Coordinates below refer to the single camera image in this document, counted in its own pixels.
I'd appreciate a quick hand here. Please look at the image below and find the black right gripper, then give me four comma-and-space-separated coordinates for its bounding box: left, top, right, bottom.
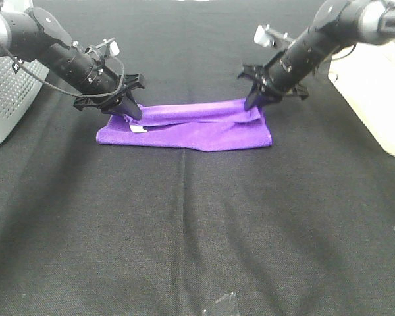
238, 64, 309, 111

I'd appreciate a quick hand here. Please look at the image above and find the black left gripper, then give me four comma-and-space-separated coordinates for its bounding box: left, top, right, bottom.
73, 74, 145, 120

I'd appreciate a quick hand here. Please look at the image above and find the purple microfibre towel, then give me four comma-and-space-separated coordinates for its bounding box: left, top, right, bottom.
95, 99, 273, 152

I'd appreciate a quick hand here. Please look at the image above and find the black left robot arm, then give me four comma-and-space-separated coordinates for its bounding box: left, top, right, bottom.
0, 2, 144, 120

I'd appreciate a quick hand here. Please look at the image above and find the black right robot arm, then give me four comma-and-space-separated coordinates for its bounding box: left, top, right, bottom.
239, 1, 395, 110

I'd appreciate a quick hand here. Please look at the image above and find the white storage bin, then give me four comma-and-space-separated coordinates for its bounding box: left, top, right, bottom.
328, 40, 395, 157

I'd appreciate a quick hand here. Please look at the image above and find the grey perforated laundry basket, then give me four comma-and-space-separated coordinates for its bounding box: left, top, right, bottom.
0, 0, 51, 151

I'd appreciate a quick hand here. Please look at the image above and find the black fabric table cover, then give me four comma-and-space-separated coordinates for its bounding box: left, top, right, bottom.
0, 0, 395, 316

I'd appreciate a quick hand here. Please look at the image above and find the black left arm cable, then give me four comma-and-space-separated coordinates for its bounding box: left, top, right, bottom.
0, 31, 126, 99

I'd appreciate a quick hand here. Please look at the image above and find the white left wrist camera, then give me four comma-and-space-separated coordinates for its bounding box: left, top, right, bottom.
103, 38, 120, 57

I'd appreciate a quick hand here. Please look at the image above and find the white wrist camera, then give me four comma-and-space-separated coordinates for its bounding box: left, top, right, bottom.
253, 24, 275, 47
103, 38, 120, 57

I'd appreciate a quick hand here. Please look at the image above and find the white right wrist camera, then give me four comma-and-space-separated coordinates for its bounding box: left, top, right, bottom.
253, 24, 275, 47

